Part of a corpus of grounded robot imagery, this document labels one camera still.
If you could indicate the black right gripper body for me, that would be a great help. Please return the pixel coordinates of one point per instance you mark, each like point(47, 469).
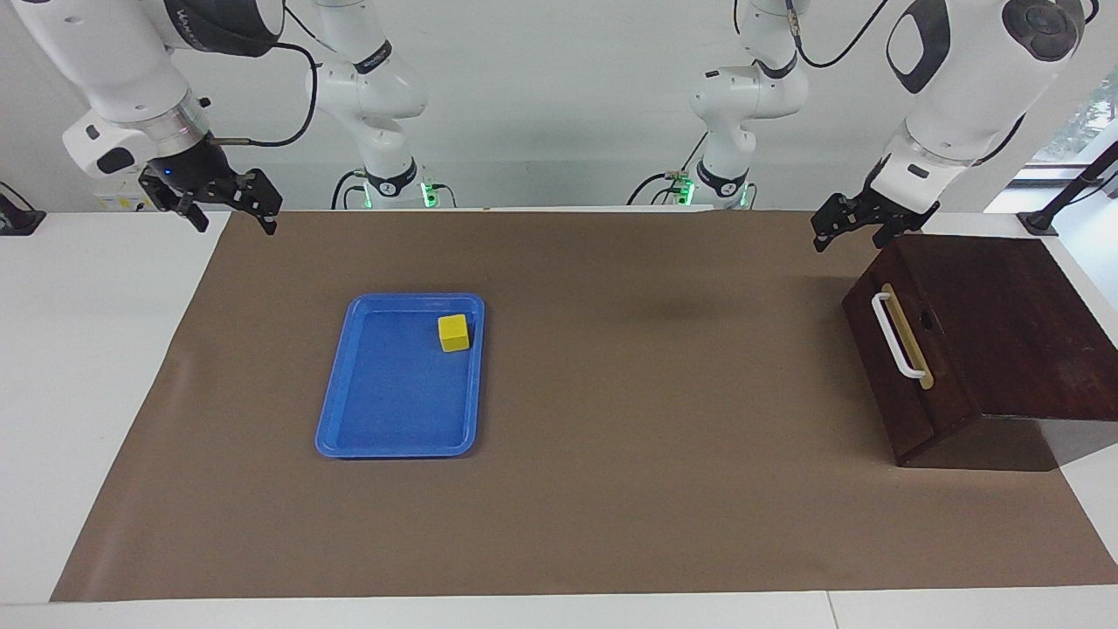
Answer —
point(196, 170)

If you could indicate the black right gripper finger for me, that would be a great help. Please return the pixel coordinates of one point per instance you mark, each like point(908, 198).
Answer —
point(179, 205)
point(262, 196)

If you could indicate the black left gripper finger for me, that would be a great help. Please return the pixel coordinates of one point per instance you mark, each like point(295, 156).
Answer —
point(891, 238)
point(838, 214)

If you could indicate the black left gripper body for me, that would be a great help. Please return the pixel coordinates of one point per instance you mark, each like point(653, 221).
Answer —
point(891, 214)

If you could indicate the dark wooden drawer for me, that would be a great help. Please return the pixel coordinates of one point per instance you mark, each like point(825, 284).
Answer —
point(891, 393)

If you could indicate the yellow cube block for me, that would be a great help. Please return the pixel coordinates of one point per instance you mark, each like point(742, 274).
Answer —
point(454, 334)

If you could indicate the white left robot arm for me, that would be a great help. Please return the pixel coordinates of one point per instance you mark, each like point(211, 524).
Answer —
point(961, 87)

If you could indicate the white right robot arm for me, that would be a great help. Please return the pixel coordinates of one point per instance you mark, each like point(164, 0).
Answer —
point(113, 61)

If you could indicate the dark wooden drawer cabinet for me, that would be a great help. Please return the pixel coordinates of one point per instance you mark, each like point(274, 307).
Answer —
point(1004, 323)

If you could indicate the black stand with base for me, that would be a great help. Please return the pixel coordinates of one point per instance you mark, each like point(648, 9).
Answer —
point(1039, 223)

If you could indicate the black table clamp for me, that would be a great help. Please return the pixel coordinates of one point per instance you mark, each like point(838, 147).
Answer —
point(17, 223)

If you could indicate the window with greenery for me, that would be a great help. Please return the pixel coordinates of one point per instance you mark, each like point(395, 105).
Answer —
point(1083, 122)

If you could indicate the blue plastic tray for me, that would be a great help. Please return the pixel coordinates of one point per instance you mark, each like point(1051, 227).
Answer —
point(393, 402)

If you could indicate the brown table mat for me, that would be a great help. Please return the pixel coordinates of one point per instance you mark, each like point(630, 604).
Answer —
point(611, 437)

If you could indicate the white wall outlet box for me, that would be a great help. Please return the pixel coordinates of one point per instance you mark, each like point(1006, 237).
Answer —
point(113, 201)

